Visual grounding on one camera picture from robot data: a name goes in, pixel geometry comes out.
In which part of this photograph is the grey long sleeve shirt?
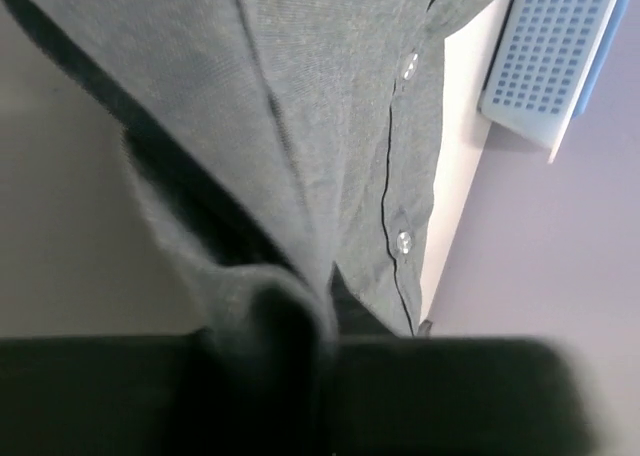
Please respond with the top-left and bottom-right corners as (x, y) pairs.
(2, 0), (493, 367)

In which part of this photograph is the white plastic basket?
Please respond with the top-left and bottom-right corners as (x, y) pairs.
(479, 0), (629, 161)

